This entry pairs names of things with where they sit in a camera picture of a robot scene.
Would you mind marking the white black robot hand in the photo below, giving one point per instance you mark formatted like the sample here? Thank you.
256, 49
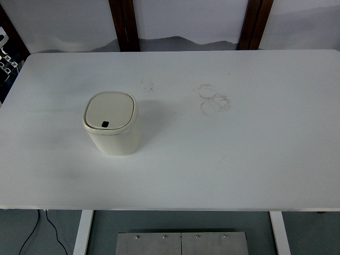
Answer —
7, 64

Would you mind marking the cream plastic lidded trash bin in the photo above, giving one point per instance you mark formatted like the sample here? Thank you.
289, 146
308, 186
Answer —
114, 143

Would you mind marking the mountain painted screen panel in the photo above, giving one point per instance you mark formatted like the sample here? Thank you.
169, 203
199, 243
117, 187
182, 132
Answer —
191, 18
66, 21
305, 21

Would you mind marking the white table leg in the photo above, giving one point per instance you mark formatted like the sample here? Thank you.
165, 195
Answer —
82, 233
280, 233

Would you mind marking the grey metal plate with screws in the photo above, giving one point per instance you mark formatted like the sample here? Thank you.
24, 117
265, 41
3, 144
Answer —
159, 245

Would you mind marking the brown wooden screen post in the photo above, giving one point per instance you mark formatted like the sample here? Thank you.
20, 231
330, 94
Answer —
255, 24
127, 24

